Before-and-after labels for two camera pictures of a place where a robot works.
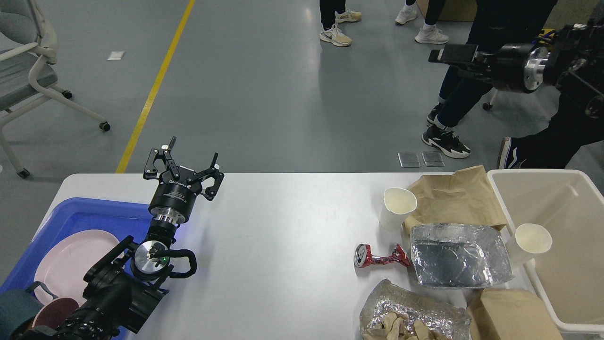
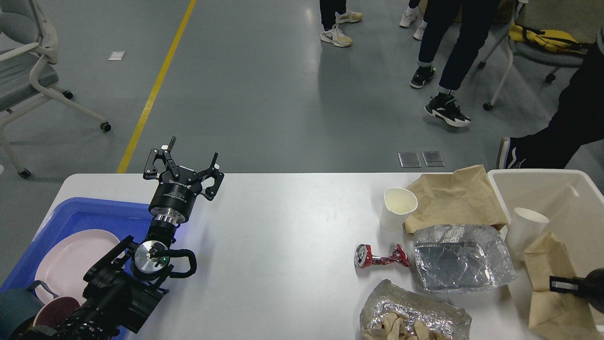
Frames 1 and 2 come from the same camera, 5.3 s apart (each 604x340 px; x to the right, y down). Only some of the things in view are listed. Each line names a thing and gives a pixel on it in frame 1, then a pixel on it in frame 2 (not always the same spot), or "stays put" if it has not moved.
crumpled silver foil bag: [459, 255] stays put
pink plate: [63, 265] stays put
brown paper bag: [465, 197] stays put
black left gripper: [173, 200] stays put
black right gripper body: [519, 67] -> [594, 289]
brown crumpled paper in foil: [392, 328] stays put
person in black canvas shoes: [569, 127] stays put
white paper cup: [529, 239] -> [525, 226]
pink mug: [54, 313] stays put
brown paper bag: [510, 314] -> [556, 315]
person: [497, 24] -> [463, 27]
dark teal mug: [17, 306] stays put
